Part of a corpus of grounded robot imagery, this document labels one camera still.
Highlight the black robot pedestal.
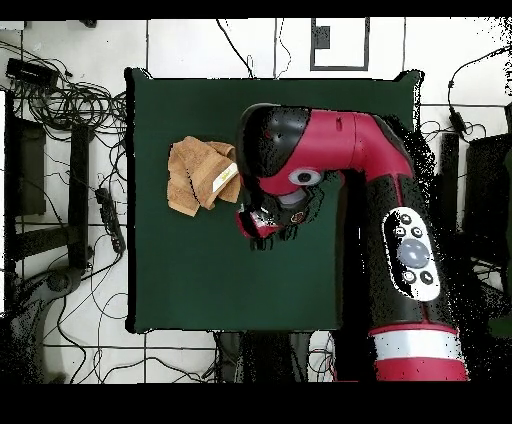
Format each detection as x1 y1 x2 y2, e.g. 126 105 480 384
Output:
217 330 311 383

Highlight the black power strip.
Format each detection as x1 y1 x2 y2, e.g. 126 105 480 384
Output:
94 187 127 254

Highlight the black metal frame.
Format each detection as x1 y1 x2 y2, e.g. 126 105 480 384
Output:
3 91 95 273
435 131 512 277

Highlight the grey stand base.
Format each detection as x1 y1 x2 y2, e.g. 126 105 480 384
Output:
7 265 85 381

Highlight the tan terry towel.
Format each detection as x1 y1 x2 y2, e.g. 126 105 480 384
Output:
166 135 243 218

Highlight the grey square floor frame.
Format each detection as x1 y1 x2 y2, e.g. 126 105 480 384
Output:
309 17 371 72

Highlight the black flat box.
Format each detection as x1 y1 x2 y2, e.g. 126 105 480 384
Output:
5 57 60 90

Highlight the dark green table cloth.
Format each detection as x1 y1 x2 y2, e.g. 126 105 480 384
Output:
124 67 425 335

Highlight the black power adapter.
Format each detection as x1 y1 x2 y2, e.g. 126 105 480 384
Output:
447 111 467 135

